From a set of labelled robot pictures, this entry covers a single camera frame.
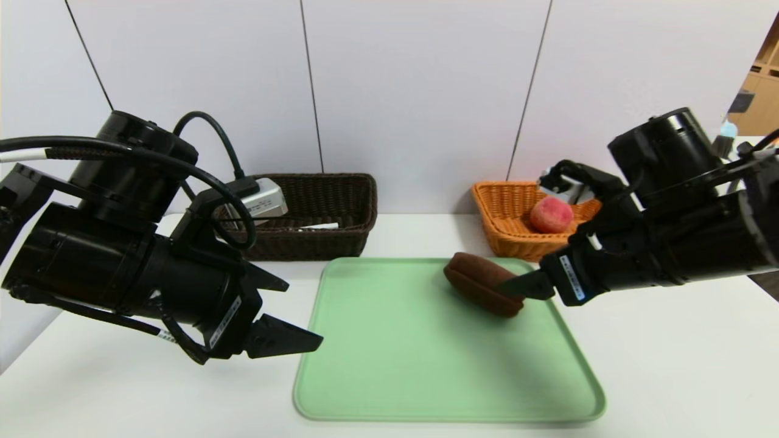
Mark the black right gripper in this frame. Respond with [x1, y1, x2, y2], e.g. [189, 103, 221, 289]
[497, 224, 651, 307]

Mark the wooden cabinet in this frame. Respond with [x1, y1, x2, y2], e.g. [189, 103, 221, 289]
[727, 15, 779, 137]

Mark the red peach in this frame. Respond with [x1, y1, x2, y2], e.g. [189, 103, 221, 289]
[529, 195, 575, 235]

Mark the orange wicker basket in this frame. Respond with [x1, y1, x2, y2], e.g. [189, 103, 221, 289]
[472, 181, 603, 263]

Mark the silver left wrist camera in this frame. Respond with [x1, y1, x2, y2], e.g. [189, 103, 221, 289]
[234, 177, 289, 220]

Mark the thick black cable white band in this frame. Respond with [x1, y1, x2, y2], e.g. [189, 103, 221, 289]
[0, 136, 257, 251]

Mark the light green plastic tray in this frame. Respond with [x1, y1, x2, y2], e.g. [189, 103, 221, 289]
[293, 257, 607, 424]

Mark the dark brown wicker basket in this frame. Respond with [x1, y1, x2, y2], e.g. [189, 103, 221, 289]
[216, 173, 379, 262]

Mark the black left camera cable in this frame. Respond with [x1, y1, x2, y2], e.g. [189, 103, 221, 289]
[173, 111, 246, 180]

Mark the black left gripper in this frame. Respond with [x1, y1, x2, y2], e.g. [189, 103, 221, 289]
[146, 235, 324, 361]

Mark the brown chocolate bread roll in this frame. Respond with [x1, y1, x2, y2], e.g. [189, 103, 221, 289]
[443, 252, 525, 318]

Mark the thin black cable white tag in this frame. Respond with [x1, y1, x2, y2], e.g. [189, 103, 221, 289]
[9, 283, 211, 366]

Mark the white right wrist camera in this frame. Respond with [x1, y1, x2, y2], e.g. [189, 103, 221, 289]
[537, 159, 624, 204]

